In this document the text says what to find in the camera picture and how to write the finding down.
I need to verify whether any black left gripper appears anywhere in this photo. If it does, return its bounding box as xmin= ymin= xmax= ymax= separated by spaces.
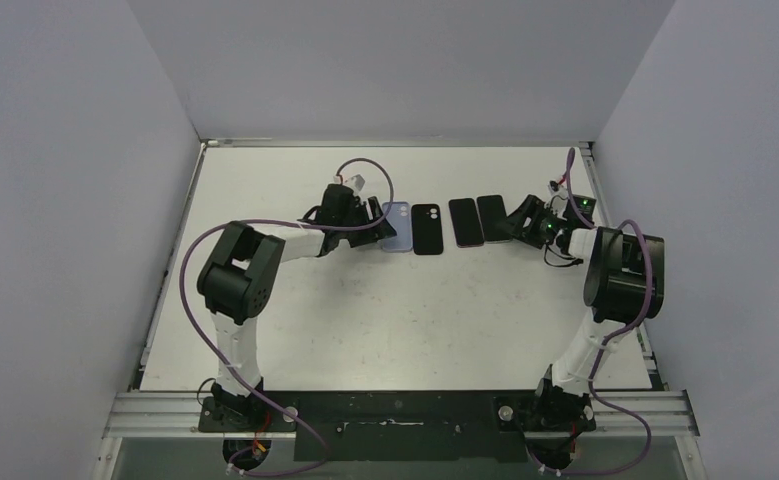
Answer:
xmin=337 ymin=198 xmax=394 ymax=248

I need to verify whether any black phone from lilac case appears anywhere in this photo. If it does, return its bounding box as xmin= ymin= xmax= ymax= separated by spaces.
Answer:
xmin=476 ymin=194 xmax=512 ymax=243

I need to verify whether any purple phone black screen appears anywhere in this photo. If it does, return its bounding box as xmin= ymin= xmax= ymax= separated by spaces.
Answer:
xmin=448 ymin=198 xmax=485 ymax=248

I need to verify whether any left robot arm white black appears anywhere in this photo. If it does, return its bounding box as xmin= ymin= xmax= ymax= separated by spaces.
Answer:
xmin=196 ymin=181 xmax=397 ymax=431

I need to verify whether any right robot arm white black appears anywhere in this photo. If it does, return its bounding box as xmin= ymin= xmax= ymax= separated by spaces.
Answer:
xmin=495 ymin=195 xmax=664 ymax=431

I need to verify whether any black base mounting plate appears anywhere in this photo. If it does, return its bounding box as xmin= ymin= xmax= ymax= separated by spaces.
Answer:
xmin=198 ymin=391 xmax=596 ymax=463

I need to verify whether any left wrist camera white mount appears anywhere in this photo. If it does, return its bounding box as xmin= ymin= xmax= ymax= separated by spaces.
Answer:
xmin=333 ymin=174 xmax=366 ymax=196

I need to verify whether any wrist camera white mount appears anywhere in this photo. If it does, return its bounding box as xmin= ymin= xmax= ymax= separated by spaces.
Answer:
xmin=333 ymin=174 xmax=366 ymax=196
xmin=548 ymin=175 xmax=569 ymax=204

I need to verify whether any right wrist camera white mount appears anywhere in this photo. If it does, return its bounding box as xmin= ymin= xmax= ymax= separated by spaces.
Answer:
xmin=548 ymin=175 xmax=569 ymax=204

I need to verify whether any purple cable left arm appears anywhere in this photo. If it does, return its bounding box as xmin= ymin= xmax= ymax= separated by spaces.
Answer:
xmin=176 ymin=157 xmax=396 ymax=478

